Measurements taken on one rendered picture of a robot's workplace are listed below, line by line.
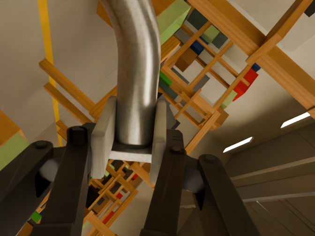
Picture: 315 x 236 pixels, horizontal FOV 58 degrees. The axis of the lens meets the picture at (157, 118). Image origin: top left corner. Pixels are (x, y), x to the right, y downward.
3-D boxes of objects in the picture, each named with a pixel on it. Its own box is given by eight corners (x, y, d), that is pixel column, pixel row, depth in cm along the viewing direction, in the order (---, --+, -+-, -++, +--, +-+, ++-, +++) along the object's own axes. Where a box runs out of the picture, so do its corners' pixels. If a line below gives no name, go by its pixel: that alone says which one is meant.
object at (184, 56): (124, 41, 498) (220, 129, 496) (202, -23, 603) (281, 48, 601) (119, 57, 547) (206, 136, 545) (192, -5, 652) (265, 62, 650)
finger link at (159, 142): (153, 140, 16) (166, 141, 16) (156, 99, 22) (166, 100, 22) (148, 184, 17) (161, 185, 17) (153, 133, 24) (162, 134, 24)
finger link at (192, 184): (164, 169, 15) (221, 174, 15) (164, 128, 19) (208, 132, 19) (161, 192, 15) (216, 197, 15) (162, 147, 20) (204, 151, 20)
